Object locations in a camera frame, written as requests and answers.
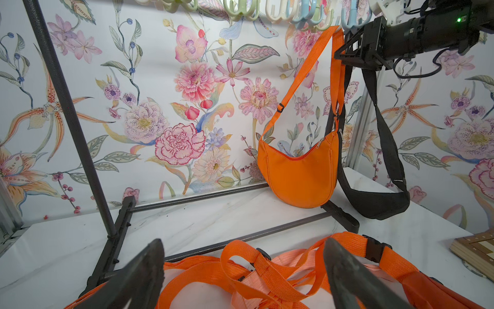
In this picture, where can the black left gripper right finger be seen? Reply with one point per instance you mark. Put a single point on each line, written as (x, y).
(353, 284)

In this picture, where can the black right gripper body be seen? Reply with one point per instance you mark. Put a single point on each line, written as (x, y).
(364, 49)

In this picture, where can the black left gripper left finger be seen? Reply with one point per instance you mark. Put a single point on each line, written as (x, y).
(137, 285)

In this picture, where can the rust orange crescent bag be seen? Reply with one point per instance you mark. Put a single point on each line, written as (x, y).
(402, 277)

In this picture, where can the dark orange crescent bag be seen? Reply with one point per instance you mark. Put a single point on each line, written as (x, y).
(196, 269)

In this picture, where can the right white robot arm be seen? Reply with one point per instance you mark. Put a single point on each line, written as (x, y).
(399, 33)

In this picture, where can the blue hook far right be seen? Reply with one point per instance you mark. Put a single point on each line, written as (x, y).
(355, 14)

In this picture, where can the blue hook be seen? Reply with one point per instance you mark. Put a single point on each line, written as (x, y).
(304, 13)
(355, 14)

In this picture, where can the green hook right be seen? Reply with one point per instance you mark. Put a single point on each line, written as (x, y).
(323, 16)

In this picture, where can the green hook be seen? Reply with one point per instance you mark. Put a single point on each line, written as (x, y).
(171, 6)
(241, 9)
(323, 16)

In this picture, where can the blue hook middle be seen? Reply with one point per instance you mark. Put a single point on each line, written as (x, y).
(304, 13)

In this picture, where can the white hook middle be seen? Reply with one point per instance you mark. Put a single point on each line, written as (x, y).
(278, 11)

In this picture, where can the green hook middle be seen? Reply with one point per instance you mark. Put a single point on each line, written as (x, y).
(241, 9)

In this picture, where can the black metal clothes rack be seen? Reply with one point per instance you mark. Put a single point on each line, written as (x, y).
(104, 269)

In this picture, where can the wooden chessboard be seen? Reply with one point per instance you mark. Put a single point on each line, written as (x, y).
(477, 251)

